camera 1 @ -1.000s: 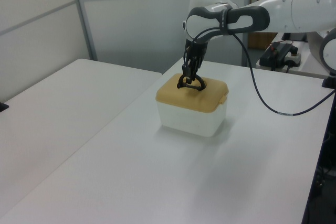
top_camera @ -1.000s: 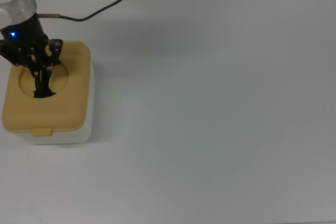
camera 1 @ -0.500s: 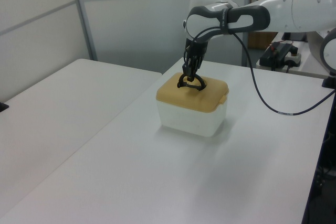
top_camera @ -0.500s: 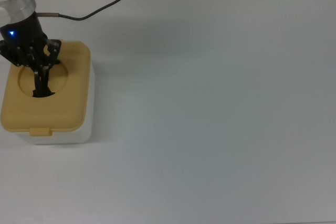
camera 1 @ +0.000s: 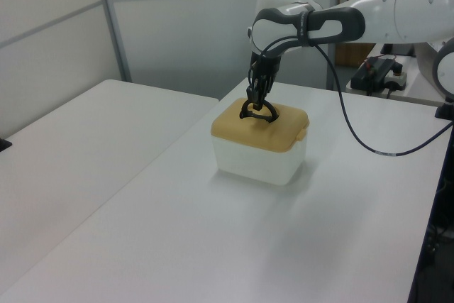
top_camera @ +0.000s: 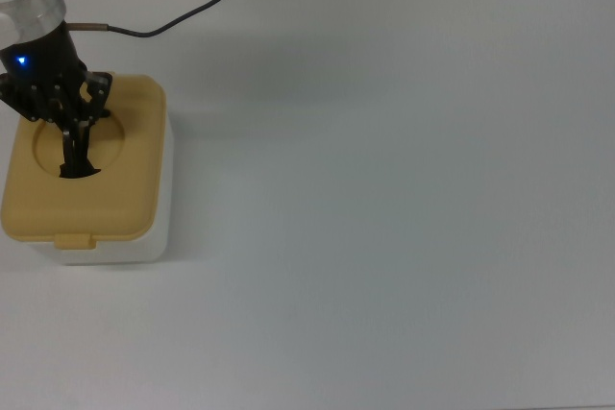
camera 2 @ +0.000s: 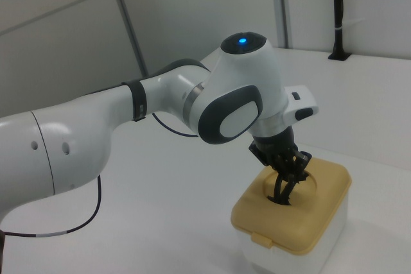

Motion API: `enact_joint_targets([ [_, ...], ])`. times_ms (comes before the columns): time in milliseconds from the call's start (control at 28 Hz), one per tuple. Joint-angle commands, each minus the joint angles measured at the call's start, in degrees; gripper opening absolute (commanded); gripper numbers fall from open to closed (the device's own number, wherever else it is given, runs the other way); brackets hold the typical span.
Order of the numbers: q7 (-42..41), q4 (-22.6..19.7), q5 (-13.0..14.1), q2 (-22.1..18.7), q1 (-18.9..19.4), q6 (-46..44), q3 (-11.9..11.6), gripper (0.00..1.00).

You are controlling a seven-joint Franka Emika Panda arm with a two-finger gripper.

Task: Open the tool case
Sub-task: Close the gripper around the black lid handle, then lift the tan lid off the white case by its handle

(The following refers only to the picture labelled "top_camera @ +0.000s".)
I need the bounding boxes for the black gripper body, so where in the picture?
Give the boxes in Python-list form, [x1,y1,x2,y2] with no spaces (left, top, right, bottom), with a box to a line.
[0,20,90,94]

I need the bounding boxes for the tan tool case lid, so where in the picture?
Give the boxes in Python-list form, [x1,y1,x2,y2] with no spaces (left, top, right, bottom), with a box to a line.
[0,73,168,251]

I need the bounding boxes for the white translucent tool case base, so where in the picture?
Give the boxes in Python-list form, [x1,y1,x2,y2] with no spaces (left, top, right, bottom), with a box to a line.
[27,111,175,267]

